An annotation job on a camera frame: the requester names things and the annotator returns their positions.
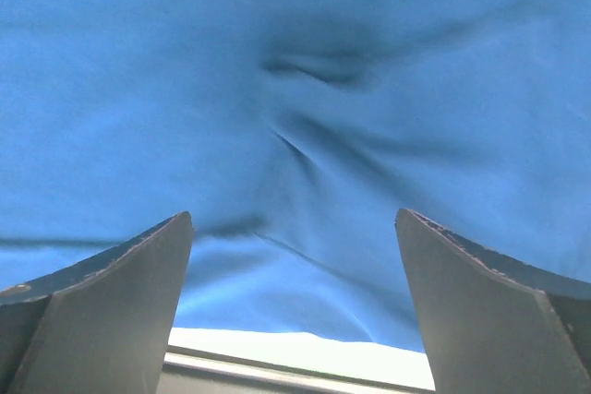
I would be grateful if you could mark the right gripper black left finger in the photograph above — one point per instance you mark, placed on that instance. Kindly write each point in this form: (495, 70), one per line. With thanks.
(100, 325)

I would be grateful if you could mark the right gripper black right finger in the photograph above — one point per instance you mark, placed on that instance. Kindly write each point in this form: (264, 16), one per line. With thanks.
(490, 323)

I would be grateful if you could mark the dark blue printed t-shirt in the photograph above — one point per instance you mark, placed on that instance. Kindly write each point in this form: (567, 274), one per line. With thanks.
(293, 131)

